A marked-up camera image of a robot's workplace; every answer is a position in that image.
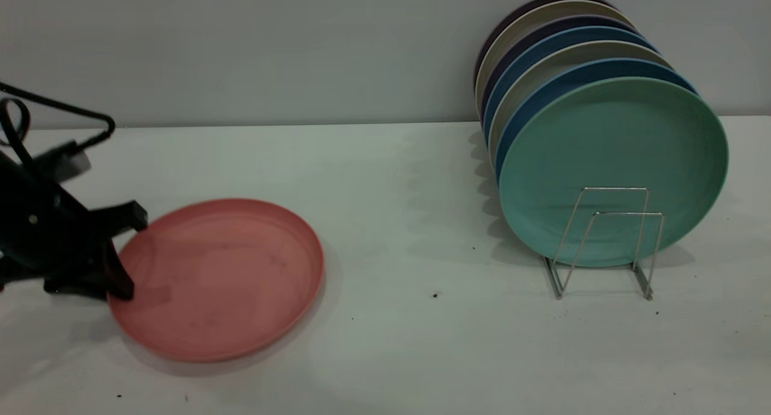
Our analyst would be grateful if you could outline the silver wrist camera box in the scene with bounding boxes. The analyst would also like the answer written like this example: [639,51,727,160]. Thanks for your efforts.
[35,140,92,182]

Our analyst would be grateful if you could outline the navy purple round plate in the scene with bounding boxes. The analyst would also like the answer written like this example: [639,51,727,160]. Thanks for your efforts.
[480,14,639,122]

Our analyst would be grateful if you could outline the beige round plate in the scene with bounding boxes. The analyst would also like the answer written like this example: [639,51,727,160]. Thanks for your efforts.
[475,0,633,111]
[488,40,674,163]

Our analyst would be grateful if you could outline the silver wire plate rack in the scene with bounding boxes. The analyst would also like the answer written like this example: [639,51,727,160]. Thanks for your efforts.
[542,187,665,301]

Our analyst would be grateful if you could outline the medium blue round plate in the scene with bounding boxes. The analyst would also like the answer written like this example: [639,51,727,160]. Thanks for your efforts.
[482,27,657,143]

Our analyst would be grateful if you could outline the green round plate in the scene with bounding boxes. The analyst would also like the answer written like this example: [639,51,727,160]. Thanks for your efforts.
[499,78,729,268]

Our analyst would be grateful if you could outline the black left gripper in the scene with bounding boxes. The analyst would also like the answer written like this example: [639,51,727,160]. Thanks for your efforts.
[0,155,149,302]

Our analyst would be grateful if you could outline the dark purple round plate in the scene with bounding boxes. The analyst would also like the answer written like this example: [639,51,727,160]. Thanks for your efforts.
[473,0,612,89]

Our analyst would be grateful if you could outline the pink round plate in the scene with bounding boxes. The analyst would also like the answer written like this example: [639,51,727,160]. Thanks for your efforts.
[107,198,325,363]

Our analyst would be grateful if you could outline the black braided cable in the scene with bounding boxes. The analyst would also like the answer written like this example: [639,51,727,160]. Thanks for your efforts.
[0,83,116,163]

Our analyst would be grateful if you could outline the dark blue round plate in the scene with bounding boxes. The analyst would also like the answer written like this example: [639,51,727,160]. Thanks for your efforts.
[494,58,699,182]

